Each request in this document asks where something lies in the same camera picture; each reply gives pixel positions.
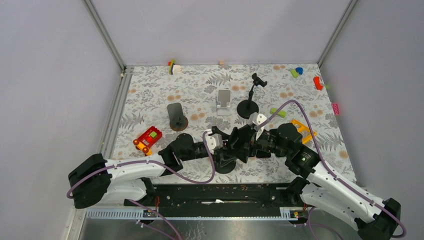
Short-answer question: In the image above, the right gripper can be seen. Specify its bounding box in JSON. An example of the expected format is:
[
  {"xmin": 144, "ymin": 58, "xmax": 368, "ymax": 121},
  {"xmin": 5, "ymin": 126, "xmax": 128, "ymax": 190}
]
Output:
[{"xmin": 227, "ymin": 123, "xmax": 291, "ymax": 164}]

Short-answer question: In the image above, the black tripod stand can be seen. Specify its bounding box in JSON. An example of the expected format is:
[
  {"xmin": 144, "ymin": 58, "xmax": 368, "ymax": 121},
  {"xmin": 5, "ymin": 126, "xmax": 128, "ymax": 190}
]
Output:
[
  {"xmin": 236, "ymin": 73, "xmax": 268, "ymax": 119},
  {"xmin": 212, "ymin": 147, "xmax": 237, "ymax": 174}
]

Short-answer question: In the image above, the wooden-base grey phone stand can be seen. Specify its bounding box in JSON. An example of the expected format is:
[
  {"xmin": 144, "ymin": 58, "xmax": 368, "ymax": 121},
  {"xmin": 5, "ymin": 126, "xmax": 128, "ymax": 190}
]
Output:
[{"xmin": 166, "ymin": 102, "xmax": 188, "ymax": 132}]

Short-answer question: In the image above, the purple-edged black phone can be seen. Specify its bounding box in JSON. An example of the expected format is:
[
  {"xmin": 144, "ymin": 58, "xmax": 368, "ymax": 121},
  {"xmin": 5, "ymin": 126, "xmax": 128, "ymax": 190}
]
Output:
[{"xmin": 255, "ymin": 150, "xmax": 272, "ymax": 159}]

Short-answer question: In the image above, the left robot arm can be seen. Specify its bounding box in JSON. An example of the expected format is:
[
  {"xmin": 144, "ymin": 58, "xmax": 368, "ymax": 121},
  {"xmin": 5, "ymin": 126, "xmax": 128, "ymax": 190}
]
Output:
[{"xmin": 66, "ymin": 131, "xmax": 237, "ymax": 209}]

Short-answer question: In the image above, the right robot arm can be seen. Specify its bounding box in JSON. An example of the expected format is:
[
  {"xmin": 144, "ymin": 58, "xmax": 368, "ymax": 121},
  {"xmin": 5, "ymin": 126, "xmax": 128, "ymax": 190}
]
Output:
[{"xmin": 226, "ymin": 123, "xmax": 401, "ymax": 240}]

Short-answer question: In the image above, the white phone stand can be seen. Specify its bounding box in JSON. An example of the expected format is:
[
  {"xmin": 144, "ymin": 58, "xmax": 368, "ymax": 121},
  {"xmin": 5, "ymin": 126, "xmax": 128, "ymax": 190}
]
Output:
[{"xmin": 216, "ymin": 89, "xmax": 231, "ymax": 116}]

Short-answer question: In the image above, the floral patterned mat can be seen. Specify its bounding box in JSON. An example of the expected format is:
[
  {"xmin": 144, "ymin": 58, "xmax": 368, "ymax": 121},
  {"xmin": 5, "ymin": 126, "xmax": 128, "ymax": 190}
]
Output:
[{"xmin": 111, "ymin": 63, "xmax": 356, "ymax": 181}]

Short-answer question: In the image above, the red yellow toy truck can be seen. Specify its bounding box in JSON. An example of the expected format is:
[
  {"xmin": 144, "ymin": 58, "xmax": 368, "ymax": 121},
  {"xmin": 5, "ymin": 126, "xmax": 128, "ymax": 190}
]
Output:
[{"xmin": 133, "ymin": 126, "xmax": 163, "ymax": 156}]

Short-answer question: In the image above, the green cylinder block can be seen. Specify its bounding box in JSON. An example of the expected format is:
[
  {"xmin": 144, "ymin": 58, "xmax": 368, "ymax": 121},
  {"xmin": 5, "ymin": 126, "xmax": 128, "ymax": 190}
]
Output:
[{"xmin": 290, "ymin": 69, "xmax": 299, "ymax": 78}]

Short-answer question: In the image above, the blue heart block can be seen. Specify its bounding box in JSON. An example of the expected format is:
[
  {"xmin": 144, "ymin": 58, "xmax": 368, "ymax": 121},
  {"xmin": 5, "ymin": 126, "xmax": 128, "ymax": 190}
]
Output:
[{"xmin": 295, "ymin": 67, "xmax": 303, "ymax": 75}]

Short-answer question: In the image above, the red arch block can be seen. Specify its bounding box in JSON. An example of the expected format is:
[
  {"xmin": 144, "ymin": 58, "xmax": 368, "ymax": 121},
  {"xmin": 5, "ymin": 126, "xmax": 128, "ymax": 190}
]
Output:
[{"xmin": 313, "ymin": 76, "xmax": 324, "ymax": 91}]

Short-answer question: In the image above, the colourful block stack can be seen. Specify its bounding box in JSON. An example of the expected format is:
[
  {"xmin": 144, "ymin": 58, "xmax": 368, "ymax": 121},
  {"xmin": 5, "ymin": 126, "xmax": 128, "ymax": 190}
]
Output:
[{"xmin": 168, "ymin": 59, "xmax": 183, "ymax": 75}]

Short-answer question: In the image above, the pink brick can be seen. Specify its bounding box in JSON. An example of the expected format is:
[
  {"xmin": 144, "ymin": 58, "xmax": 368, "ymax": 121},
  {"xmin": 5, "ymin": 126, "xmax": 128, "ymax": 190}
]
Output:
[{"xmin": 331, "ymin": 103, "xmax": 341, "ymax": 116}]

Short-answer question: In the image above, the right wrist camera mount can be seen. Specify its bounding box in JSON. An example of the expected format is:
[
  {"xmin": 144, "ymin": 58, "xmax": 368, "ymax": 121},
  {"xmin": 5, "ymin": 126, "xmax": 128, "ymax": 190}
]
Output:
[{"xmin": 247, "ymin": 112, "xmax": 269, "ymax": 140}]

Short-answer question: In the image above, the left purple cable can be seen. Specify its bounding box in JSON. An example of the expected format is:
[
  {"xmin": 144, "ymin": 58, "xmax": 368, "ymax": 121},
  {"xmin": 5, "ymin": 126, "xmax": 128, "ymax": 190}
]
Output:
[{"xmin": 66, "ymin": 130, "xmax": 217, "ymax": 200}]

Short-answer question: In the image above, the yellow triangle frame toy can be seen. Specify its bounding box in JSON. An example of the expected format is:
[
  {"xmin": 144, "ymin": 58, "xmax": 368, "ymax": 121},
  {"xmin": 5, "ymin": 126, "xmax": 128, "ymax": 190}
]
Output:
[{"xmin": 291, "ymin": 119, "xmax": 317, "ymax": 145}]

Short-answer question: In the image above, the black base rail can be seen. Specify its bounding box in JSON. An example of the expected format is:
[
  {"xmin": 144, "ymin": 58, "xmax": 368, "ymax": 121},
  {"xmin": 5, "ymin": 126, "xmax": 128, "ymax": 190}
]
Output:
[{"xmin": 74, "ymin": 182, "xmax": 374, "ymax": 221}]

